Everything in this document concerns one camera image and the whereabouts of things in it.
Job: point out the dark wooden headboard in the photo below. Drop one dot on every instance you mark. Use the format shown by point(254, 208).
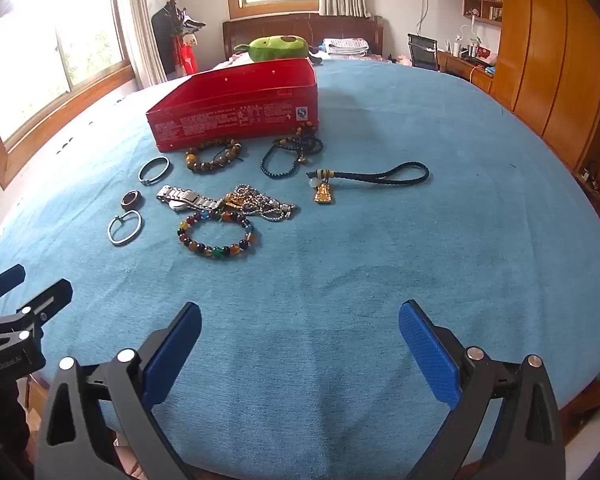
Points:
point(290, 25)

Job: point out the person's left forearm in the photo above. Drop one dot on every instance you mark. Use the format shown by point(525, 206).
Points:
point(0, 430)

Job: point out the wooden wall bookshelf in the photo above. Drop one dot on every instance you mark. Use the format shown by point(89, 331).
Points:
point(482, 2)

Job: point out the wooden wardrobe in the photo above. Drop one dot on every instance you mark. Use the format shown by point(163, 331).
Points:
point(550, 60)

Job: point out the black desk chair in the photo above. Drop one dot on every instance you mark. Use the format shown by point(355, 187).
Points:
point(424, 52)

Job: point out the folded patterned blanket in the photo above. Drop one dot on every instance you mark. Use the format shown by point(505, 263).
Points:
point(345, 46)

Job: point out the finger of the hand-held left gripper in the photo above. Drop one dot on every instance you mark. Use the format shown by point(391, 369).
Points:
point(5, 280)
point(50, 297)

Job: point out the red box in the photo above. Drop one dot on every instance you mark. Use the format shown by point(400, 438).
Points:
point(230, 115)

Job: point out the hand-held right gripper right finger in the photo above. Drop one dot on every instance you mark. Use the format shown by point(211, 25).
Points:
point(427, 350)

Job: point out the wooden desk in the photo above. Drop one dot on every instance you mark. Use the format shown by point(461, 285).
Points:
point(460, 67)

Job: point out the white curtain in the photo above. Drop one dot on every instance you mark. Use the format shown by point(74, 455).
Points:
point(140, 25)

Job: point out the coat rack with clothes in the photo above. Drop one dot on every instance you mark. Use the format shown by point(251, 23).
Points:
point(175, 35)

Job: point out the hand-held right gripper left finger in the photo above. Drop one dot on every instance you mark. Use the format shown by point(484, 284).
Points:
point(172, 355)

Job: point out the silver bangle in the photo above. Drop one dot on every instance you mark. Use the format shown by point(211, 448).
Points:
point(144, 181)
point(116, 219)

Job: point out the large wooden frame window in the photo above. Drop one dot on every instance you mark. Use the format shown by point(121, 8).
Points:
point(55, 50)

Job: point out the green avocado plush toy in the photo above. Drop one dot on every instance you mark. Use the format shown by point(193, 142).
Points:
point(275, 49)

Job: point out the silver metal watch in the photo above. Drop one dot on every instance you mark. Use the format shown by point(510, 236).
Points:
point(180, 202)

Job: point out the pink cloth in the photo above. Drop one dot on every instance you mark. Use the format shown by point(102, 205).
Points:
point(130, 460)

